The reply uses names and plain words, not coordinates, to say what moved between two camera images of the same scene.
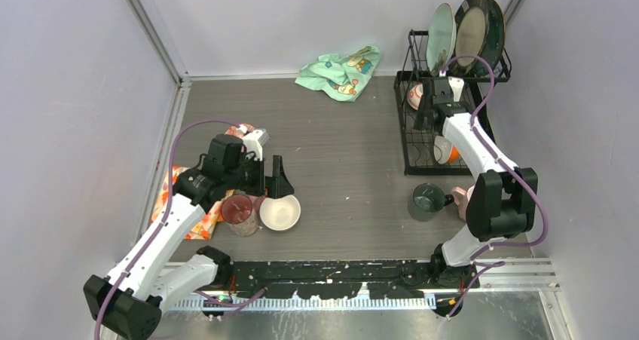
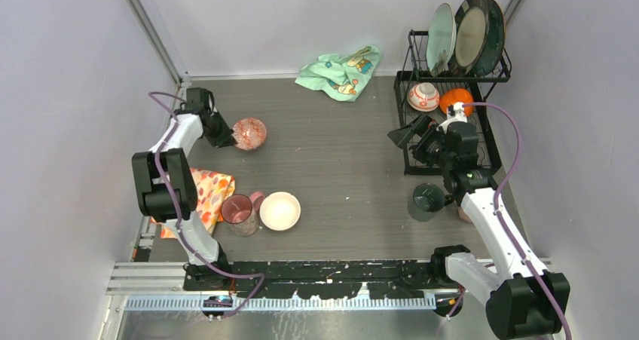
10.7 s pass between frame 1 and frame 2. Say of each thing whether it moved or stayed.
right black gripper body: moved
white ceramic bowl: stayed
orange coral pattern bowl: stayed
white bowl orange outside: moved
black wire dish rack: stayed
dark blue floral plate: stayed
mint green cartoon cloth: stayed
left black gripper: moved
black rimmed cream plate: stayed
